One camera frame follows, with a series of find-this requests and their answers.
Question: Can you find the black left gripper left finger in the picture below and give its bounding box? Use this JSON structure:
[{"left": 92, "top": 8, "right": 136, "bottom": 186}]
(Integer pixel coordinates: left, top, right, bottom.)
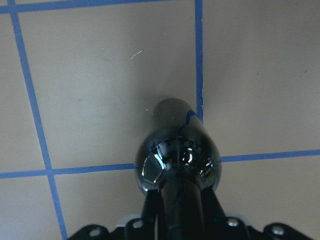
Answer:
[{"left": 141, "top": 191, "right": 159, "bottom": 223}]

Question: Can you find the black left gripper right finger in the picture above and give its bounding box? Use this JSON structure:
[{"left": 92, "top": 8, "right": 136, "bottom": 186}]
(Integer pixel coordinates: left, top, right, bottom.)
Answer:
[{"left": 201, "top": 189, "right": 226, "bottom": 222}]

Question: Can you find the dark glass wine bottle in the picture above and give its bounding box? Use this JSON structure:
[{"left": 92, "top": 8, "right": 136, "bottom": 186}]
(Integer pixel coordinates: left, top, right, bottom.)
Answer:
[{"left": 135, "top": 98, "right": 222, "bottom": 240}]

